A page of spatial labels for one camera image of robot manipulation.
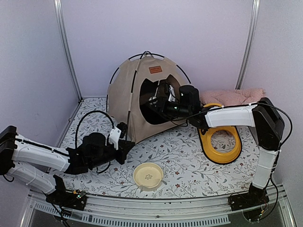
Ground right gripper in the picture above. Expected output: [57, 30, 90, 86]
[144, 97, 190, 119]

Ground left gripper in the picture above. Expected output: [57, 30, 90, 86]
[89, 141, 135, 169]

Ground beige pet tent fabric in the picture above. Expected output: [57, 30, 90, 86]
[107, 51, 191, 144]

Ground yellow double bowl holder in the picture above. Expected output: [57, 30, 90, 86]
[198, 103, 242, 165]

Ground black tent pole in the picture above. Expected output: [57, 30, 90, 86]
[105, 51, 152, 142]
[109, 51, 191, 84]

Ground pink checkered cushion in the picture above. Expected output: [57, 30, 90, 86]
[200, 88, 266, 106]

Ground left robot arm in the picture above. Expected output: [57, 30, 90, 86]
[0, 125, 135, 205]

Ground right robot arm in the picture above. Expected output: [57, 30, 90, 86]
[151, 85, 285, 206]

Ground white pompom tent toy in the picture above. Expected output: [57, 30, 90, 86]
[149, 80, 160, 101]

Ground cream paw print bowl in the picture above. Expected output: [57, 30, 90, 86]
[133, 162, 164, 192]

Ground floral table mat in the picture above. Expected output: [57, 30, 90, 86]
[46, 96, 269, 199]

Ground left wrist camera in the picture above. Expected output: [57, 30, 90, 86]
[108, 122, 127, 150]

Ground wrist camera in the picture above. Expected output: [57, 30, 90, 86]
[108, 122, 127, 150]
[164, 84, 176, 102]

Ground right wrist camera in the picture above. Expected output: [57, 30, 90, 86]
[164, 84, 176, 102]

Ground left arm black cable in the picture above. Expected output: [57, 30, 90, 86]
[75, 110, 116, 148]

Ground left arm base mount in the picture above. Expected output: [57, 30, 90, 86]
[46, 189, 87, 211]

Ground front aluminium rail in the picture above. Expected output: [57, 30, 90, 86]
[21, 185, 297, 227]

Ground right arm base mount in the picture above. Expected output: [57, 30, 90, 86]
[228, 192, 269, 222]

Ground right aluminium frame post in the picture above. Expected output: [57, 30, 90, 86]
[235, 0, 260, 90]

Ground aluminium frame post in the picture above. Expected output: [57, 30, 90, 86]
[235, 0, 260, 90]
[53, 0, 82, 101]

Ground left aluminium frame post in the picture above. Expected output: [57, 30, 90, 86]
[53, 0, 82, 101]

